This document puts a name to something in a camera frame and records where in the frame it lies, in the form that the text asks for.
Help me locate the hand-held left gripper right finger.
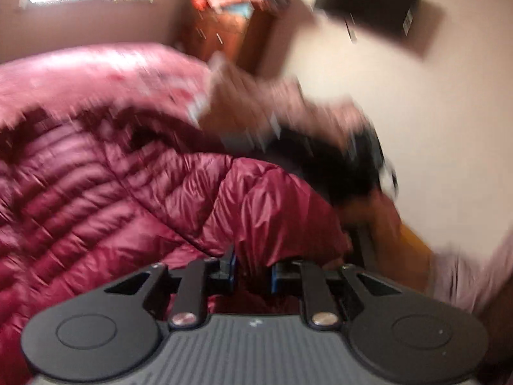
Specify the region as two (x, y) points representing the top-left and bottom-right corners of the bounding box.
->
(272, 260), (402, 329)

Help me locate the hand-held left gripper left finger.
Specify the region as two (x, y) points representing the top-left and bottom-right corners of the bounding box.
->
(105, 244), (238, 329)

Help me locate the dark red down jacket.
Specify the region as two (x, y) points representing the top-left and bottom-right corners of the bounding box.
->
(0, 102), (355, 385)

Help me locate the person's right forearm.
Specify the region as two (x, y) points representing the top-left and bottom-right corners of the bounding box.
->
(401, 222), (513, 331)

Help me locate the person's right hand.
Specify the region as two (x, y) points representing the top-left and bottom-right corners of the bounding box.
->
(341, 190), (406, 277)

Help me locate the peach quilted garment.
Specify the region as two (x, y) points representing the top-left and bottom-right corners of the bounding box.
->
(198, 52), (361, 145)

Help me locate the wooden cabinet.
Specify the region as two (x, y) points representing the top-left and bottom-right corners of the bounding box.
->
(183, 0), (282, 78)

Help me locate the red heart printed blanket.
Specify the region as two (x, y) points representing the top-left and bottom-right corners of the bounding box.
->
(0, 41), (214, 131)

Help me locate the black wall television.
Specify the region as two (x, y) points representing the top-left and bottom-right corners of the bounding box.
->
(314, 0), (422, 56)

